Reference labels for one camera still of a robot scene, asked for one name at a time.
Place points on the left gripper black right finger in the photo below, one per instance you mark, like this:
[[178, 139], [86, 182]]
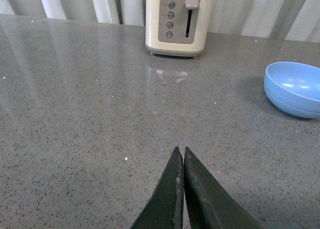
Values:
[[209, 205]]

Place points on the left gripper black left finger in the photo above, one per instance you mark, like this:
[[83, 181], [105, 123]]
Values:
[[165, 207]]

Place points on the light blue bowl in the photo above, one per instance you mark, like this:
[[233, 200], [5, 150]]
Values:
[[294, 88]]

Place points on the cream toaster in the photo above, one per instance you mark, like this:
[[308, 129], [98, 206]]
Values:
[[177, 27]]

